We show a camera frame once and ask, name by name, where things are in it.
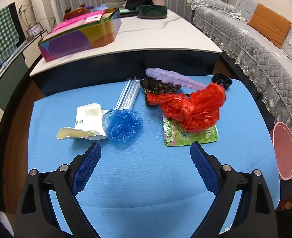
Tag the potted bamboo plant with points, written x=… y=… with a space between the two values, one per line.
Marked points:
x=27 y=19

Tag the pink plastic bin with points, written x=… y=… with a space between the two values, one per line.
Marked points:
x=283 y=151

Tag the brown glazed pot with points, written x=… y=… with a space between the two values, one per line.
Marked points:
x=75 y=12

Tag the brown patterned cloth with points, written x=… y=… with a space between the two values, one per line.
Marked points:
x=163 y=88

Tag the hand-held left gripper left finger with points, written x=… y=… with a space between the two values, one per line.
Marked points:
x=86 y=168

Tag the clear plastic sleeve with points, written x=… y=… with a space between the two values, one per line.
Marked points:
x=128 y=94

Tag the blue plastic bag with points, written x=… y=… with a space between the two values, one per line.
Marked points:
x=122 y=125

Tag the purple plastic wrap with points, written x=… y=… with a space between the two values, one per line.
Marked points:
x=170 y=76

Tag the blue foam mat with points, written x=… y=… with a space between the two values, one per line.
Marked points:
x=146 y=178

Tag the green snack packet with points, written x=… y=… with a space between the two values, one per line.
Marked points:
x=185 y=137

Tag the small black fabric roll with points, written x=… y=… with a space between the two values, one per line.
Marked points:
x=221 y=79

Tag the stack of coloured bowls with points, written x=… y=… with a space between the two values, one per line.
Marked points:
x=114 y=1

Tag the sofa with grey quilted cover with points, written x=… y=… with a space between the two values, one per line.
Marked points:
x=247 y=44

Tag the grey patterned pillow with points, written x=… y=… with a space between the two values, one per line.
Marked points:
x=245 y=7

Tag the black hat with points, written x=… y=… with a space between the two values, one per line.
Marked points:
x=138 y=1

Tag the white marble coffee table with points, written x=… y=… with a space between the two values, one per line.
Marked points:
x=160 y=34

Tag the multicoloured rectangular box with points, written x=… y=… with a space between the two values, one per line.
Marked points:
x=86 y=39

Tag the orange cushion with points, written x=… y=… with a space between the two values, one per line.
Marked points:
x=269 y=24

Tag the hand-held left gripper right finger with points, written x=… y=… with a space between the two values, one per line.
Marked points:
x=205 y=168

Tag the red plastic bag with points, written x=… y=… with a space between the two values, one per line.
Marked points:
x=195 y=106

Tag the white paper carton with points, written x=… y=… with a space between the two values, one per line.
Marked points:
x=89 y=119

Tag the red cardboard box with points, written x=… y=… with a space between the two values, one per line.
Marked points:
x=288 y=203

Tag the small photo frame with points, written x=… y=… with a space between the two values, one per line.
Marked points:
x=34 y=29

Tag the green round container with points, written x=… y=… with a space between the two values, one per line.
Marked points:
x=152 y=11

